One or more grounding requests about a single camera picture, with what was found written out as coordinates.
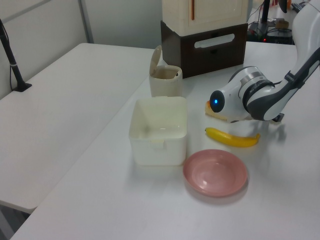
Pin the black device with red light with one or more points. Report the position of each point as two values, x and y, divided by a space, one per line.
277 36

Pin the black monitor stand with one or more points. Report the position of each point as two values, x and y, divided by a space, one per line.
265 15

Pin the black camera stand pole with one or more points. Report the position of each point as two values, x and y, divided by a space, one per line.
15 67

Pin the grey partition post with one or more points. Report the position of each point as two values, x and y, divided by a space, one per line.
86 20

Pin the toy bread with orange glaze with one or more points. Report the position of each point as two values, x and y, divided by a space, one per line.
212 113

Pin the yellow toy banana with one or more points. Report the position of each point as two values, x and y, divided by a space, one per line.
232 140

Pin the black keyboard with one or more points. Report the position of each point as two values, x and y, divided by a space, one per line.
298 6

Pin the cream plastic storage box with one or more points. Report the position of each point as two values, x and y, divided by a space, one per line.
212 15

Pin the white square plastic bin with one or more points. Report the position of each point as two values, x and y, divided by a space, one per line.
157 152

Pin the dark brown drawer box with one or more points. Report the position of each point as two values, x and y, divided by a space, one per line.
212 60

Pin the orange latch strip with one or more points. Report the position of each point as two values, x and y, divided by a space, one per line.
192 10

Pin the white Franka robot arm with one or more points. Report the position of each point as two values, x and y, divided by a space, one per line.
260 105

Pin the beige mini trash can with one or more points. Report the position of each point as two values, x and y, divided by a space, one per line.
165 86

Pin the small cardboard box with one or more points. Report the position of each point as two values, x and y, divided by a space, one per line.
282 24

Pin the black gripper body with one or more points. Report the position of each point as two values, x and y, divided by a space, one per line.
279 118

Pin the pink plastic plate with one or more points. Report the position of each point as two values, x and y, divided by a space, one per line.
215 175

